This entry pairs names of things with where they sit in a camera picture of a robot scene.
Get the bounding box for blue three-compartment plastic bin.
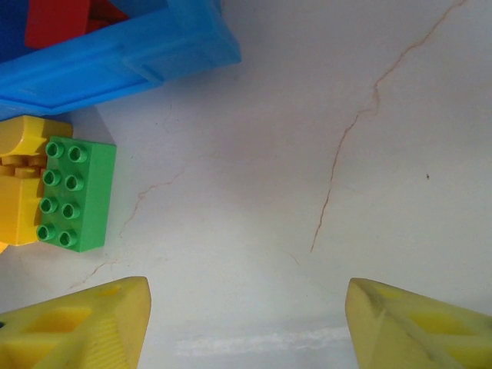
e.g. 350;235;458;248
0;0;242;116

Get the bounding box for green eight-stud lego brick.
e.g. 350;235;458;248
35;135;118;254

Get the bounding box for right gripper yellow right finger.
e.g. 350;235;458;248
344;277;492;369

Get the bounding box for yellow curved lego brick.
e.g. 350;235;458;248
0;114;74;162

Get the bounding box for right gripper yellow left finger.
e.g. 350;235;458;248
0;275;152;369

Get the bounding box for red lego brick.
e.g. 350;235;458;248
25;0;93;50

